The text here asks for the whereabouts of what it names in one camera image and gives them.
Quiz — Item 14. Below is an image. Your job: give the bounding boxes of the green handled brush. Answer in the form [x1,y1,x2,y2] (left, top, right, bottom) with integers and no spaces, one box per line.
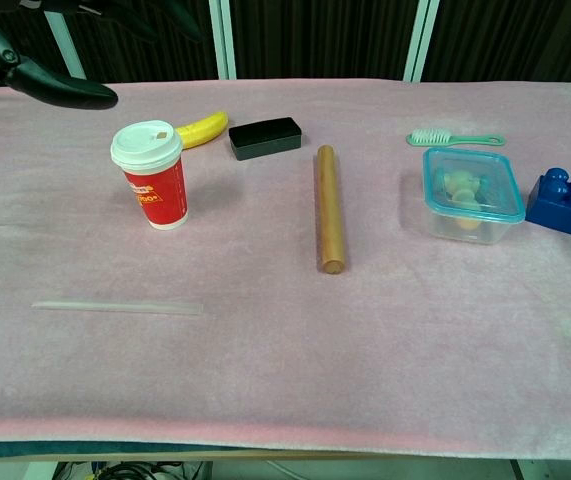
[405,128,507,148]

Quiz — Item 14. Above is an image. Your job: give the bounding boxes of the dark pleated curtain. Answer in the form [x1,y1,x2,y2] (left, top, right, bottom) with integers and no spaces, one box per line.
[0,0,571,92]

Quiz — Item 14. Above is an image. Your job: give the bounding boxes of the white frame post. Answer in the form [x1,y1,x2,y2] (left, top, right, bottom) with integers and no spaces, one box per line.
[402,0,441,83]
[43,8,89,84]
[208,0,239,81]

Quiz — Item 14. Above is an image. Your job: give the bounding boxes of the red paper cup white lid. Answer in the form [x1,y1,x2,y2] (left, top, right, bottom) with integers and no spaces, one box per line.
[110,119,189,232]

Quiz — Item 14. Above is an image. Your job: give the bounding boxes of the blue building block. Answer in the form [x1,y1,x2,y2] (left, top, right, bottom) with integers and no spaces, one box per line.
[524,167,571,237]

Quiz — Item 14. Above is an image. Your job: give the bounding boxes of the clear container blue rim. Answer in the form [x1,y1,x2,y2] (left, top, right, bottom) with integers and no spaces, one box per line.
[422,146,527,246]

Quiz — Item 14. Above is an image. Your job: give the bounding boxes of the clear plastic straw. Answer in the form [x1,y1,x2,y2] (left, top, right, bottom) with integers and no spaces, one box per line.
[31,298,206,318]

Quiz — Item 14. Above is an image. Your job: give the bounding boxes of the black rectangular box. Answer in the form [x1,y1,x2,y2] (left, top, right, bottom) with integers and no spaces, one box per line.
[228,116,303,162]

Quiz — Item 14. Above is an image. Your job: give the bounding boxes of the yellow banana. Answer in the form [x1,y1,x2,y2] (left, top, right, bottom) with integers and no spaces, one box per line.
[174,110,230,150]

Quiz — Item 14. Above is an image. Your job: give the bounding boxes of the pale toy inside container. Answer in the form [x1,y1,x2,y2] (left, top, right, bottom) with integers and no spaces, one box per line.
[433,168,491,231]

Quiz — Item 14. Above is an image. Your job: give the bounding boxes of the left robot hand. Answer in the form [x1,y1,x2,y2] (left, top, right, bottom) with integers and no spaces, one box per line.
[0,0,201,110]

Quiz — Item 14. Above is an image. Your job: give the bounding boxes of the black cables under table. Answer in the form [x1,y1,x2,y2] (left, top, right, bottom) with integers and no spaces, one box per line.
[54,459,212,480]

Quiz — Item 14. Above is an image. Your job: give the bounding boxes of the pink table cloth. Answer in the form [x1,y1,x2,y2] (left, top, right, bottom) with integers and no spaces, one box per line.
[0,77,571,461]

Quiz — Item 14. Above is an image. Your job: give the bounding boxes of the wooden rolling pin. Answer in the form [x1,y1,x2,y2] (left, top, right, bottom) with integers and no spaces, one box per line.
[313,144,349,275]

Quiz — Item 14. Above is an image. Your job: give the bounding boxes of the teal underlay cloth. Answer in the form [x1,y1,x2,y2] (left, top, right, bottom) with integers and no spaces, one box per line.
[0,438,286,462]

